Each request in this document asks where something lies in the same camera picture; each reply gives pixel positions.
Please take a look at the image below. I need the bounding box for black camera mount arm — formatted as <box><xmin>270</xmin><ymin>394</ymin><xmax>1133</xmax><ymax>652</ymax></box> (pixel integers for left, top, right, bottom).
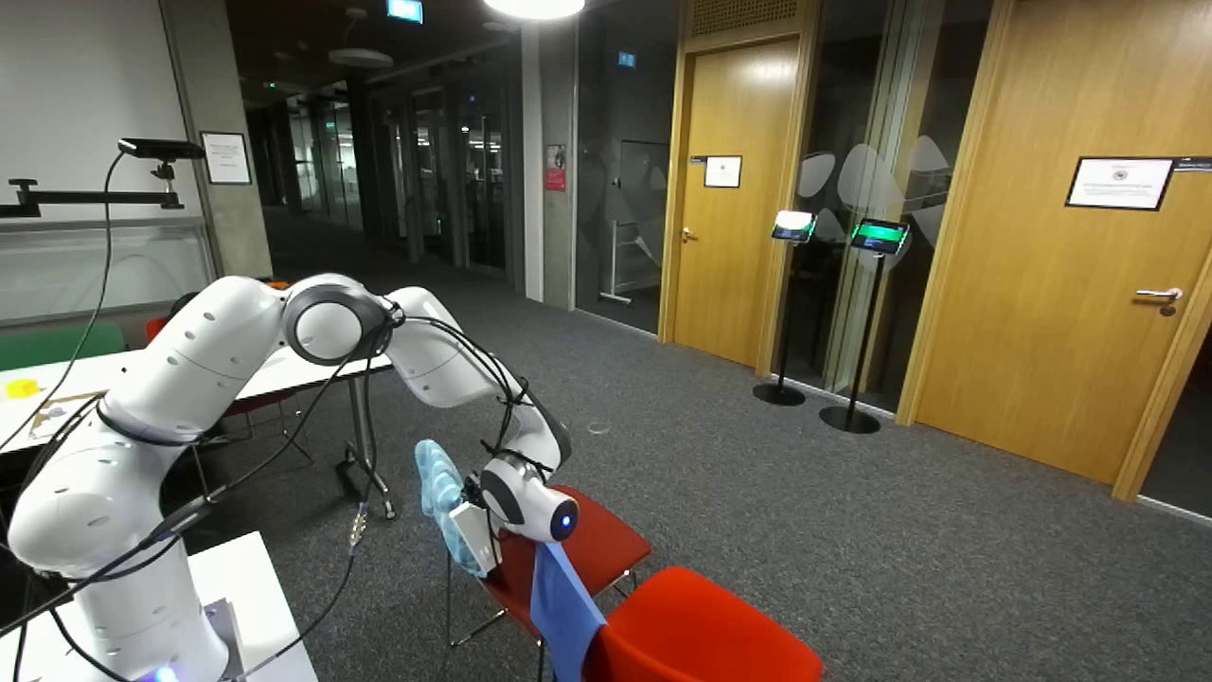
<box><xmin>0</xmin><ymin>175</ymin><xmax>185</xmax><ymax>220</ymax></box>

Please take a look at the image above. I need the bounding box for small door sign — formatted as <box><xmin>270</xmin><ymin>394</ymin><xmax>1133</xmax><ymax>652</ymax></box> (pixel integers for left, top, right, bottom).
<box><xmin>702</xmin><ymin>151</ymin><xmax>745</xmax><ymax>192</ymax></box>

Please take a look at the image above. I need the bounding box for wooden door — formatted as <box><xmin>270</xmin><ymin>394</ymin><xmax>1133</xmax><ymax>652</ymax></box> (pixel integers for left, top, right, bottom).
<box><xmin>657</xmin><ymin>31</ymin><xmax>810</xmax><ymax>377</ymax></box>
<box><xmin>900</xmin><ymin>0</ymin><xmax>1212</xmax><ymax>489</ymax></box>

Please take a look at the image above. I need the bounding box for white framed pillar sign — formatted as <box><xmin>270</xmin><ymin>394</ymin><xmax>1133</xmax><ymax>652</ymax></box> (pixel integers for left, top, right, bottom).
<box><xmin>202</xmin><ymin>130</ymin><xmax>255</xmax><ymax>190</ymax></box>

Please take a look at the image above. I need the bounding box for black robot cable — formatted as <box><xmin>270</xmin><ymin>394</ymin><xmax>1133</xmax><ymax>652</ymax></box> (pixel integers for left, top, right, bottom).
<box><xmin>414</xmin><ymin>314</ymin><xmax>581</xmax><ymax>469</ymax></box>

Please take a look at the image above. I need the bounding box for light blue checkered towel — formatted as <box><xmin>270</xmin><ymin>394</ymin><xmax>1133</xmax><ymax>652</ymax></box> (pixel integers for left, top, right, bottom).
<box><xmin>409</xmin><ymin>437</ymin><xmax>489</xmax><ymax>584</ymax></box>

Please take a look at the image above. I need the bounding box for black stereo camera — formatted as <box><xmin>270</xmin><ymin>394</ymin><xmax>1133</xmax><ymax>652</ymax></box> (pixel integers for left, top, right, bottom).
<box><xmin>118</xmin><ymin>134</ymin><xmax>210</xmax><ymax>162</ymax></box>

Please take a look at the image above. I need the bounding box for red chair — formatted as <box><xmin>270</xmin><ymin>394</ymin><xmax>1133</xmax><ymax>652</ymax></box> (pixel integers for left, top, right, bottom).
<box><xmin>581</xmin><ymin>562</ymin><xmax>826</xmax><ymax>682</ymax></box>
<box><xmin>441</xmin><ymin>484</ymin><xmax>657</xmax><ymax>657</ymax></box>

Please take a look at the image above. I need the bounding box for plain blue towel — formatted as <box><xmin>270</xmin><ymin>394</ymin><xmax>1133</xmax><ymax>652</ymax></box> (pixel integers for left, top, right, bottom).
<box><xmin>527</xmin><ymin>538</ymin><xmax>611</xmax><ymax>682</ymax></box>

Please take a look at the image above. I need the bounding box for green sheet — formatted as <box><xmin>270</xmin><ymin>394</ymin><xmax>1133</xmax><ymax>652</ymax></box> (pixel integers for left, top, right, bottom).
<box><xmin>0</xmin><ymin>326</ymin><xmax>132</xmax><ymax>370</ymax></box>

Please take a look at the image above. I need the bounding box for framed door sign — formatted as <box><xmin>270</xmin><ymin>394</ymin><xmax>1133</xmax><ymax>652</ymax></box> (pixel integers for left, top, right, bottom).
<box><xmin>1066</xmin><ymin>151</ymin><xmax>1182</xmax><ymax>218</ymax></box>

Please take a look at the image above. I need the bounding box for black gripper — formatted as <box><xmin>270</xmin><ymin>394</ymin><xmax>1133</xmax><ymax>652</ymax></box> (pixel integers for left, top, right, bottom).
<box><xmin>441</xmin><ymin>493</ymin><xmax>508</xmax><ymax>584</ymax></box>

